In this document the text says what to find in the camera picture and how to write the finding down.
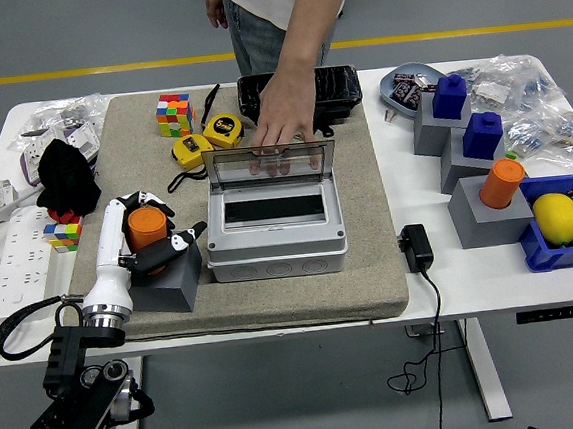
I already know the blue plastic bin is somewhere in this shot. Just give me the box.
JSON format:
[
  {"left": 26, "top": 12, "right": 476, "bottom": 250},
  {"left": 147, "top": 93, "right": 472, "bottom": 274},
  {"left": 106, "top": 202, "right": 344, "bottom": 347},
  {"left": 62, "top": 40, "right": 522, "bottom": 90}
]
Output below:
[{"left": 512, "top": 172, "right": 573, "bottom": 274}]

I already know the white plug adapter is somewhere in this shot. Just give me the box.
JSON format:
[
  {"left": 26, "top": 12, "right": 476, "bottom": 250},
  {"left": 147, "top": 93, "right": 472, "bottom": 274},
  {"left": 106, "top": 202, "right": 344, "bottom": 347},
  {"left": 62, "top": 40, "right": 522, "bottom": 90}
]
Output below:
[{"left": 62, "top": 119, "right": 103, "bottom": 168}]

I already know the dark snack packet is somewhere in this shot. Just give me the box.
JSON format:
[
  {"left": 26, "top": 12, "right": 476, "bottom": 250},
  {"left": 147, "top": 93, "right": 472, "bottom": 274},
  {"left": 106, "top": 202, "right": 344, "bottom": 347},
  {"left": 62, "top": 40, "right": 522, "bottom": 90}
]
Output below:
[
  {"left": 392, "top": 70, "right": 431, "bottom": 92},
  {"left": 388, "top": 81, "right": 427, "bottom": 114}
]

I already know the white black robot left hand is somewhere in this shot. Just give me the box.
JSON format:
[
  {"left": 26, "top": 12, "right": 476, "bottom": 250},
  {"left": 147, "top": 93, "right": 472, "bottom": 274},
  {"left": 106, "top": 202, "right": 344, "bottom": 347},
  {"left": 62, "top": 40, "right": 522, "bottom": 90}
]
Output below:
[{"left": 72, "top": 185, "right": 215, "bottom": 319}]

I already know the person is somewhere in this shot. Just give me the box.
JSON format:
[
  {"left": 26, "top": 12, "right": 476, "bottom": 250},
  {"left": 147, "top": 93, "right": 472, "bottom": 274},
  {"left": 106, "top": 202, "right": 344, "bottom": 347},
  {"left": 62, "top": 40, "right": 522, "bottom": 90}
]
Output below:
[{"left": 220, "top": 0, "right": 355, "bottom": 80}]

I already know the metal table bracket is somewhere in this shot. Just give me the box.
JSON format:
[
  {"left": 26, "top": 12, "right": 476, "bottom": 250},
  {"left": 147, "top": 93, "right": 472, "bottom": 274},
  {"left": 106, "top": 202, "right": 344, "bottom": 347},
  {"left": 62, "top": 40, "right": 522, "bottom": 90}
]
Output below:
[{"left": 405, "top": 321, "right": 448, "bottom": 339}]

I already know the small colourful puzzle cube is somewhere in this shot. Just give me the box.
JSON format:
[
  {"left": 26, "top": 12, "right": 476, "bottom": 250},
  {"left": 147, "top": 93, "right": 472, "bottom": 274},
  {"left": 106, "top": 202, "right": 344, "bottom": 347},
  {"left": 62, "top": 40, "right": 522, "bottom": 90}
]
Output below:
[{"left": 42, "top": 215, "right": 86, "bottom": 256}]

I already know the white power strip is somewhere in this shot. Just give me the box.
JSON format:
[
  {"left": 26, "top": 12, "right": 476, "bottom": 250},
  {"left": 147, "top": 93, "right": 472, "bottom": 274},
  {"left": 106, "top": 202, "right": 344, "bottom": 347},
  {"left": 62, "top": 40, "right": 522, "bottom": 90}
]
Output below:
[{"left": 0, "top": 202, "right": 68, "bottom": 321}]

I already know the person's right hand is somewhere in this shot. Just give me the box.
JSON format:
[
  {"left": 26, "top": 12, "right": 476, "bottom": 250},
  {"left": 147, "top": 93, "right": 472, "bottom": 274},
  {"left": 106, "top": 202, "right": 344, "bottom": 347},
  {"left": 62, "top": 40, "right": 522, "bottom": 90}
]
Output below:
[{"left": 205, "top": 0, "right": 229, "bottom": 31}]

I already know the white purple socket adapter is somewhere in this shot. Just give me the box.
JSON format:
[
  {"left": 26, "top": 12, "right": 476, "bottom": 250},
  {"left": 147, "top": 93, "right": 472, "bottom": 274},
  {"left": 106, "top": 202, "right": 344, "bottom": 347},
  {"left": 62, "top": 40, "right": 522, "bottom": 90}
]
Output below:
[{"left": 17, "top": 142, "right": 49, "bottom": 188}]

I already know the black cloth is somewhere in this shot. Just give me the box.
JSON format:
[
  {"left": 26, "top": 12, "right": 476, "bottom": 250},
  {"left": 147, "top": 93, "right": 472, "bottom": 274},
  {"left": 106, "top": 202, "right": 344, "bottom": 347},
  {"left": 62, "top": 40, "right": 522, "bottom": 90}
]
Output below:
[{"left": 30, "top": 135, "right": 106, "bottom": 221}]

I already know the blue-grey oval dish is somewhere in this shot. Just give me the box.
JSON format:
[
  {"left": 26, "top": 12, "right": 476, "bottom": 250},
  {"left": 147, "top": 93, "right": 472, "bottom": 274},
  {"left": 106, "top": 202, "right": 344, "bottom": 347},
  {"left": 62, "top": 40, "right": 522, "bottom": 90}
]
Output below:
[{"left": 377, "top": 59, "right": 452, "bottom": 120}]

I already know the yellow tape measure black label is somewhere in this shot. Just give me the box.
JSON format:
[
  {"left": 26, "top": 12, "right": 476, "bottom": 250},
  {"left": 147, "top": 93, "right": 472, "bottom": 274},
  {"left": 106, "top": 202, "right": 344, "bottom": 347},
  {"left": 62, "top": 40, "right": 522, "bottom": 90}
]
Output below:
[{"left": 201, "top": 111, "right": 247, "bottom": 151}]

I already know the yellow lemon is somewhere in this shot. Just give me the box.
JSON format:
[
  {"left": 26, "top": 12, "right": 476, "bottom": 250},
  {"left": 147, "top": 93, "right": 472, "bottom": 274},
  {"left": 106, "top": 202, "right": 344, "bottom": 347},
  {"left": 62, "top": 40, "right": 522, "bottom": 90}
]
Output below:
[{"left": 531, "top": 190, "right": 573, "bottom": 248}]

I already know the large colourful puzzle cube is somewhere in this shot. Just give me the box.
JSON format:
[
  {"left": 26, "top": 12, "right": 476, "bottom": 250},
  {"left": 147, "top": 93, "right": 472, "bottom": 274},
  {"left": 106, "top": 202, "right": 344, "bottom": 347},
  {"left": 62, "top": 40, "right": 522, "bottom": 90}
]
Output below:
[{"left": 154, "top": 91, "right": 198, "bottom": 140}]

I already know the black table control panel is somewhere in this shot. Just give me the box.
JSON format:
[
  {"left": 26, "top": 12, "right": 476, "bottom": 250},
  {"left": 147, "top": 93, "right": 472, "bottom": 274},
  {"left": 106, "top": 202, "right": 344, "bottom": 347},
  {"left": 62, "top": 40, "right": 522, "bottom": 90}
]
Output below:
[{"left": 515, "top": 304, "right": 573, "bottom": 326}]

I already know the person's left hand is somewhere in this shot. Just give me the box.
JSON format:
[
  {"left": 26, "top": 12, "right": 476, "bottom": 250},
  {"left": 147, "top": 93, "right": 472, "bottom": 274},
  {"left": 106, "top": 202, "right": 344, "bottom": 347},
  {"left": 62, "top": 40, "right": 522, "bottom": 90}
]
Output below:
[{"left": 241, "top": 68, "right": 325, "bottom": 178}]

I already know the grey block with round hole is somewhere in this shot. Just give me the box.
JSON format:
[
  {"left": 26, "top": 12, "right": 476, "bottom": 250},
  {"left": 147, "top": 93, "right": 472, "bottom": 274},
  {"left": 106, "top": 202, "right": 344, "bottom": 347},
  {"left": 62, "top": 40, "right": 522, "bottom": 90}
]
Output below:
[{"left": 125, "top": 226, "right": 209, "bottom": 318}]

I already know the clear bag with adapters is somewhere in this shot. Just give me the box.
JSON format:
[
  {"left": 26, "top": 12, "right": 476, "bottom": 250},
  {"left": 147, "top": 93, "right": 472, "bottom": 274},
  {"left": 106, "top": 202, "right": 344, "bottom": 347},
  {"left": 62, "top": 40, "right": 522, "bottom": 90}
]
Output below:
[{"left": 3, "top": 92, "right": 114, "bottom": 155}]

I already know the yellow tape measure black strap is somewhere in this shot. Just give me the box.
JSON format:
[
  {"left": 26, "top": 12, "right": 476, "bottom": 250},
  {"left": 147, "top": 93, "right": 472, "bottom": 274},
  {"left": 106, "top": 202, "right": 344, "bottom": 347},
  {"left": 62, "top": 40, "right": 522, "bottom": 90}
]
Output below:
[{"left": 162, "top": 132, "right": 219, "bottom": 195}]

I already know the black adapter cord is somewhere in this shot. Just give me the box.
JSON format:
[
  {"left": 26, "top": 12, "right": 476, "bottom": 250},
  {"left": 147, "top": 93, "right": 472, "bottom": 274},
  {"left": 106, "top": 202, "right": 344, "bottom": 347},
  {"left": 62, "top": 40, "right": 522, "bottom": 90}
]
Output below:
[{"left": 376, "top": 265, "right": 455, "bottom": 429}]

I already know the clear bag of parts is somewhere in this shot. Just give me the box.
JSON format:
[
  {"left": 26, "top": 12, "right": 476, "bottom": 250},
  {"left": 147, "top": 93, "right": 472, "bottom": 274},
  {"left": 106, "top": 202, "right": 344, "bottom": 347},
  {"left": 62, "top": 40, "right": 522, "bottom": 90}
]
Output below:
[
  {"left": 456, "top": 48, "right": 571, "bottom": 121},
  {"left": 500, "top": 97, "right": 573, "bottom": 176}
]

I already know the black power adapter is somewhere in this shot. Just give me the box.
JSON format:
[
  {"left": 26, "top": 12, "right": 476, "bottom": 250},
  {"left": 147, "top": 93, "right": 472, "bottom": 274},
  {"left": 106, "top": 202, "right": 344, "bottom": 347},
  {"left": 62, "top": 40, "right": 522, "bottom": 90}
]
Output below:
[{"left": 396, "top": 222, "right": 437, "bottom": 275}]

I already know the grey junction box clear lid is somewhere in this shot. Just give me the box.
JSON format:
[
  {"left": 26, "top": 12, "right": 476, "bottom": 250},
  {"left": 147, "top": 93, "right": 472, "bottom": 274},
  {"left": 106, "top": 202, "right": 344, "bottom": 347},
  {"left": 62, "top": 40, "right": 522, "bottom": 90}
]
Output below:
[{"left": 196, "top": 138, "right": 351, "bottom": 286}]

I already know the grey-brown mat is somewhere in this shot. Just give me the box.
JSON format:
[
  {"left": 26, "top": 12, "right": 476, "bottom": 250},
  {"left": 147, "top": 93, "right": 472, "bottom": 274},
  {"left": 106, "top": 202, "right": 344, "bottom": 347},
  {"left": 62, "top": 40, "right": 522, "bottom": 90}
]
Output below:
[{"left": 43, "top": 71, "right": 412, "bottom": 348}]

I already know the blue stepped block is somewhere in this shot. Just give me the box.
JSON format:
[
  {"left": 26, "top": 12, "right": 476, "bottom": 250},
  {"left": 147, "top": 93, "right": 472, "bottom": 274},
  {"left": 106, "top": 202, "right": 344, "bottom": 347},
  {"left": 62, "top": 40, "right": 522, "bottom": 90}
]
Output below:
[
  {"left": 459, "top": 109, "right": 508, "bottom": 164},
  {"left": 429, "top": 72, "right": 471, "bottom": 123}
]

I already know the black plastic case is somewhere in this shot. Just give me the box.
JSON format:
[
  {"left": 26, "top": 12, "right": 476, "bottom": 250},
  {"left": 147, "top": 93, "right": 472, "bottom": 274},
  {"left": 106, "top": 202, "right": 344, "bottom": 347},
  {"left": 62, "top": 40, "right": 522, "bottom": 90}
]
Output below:
[{"left": 235, "top": 63, "right": 367, "bottom": 145}]

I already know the orange cylinder battery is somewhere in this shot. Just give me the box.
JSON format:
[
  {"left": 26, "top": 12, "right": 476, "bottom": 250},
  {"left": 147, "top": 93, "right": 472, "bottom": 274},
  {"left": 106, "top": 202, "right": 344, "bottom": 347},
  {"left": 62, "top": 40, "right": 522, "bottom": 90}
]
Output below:
[
  {"left": 475, "top": 156, "right": 530, "bottom": 212},
  {"left": 125, "top": 206, "right": 173, "bottom": 277}
]

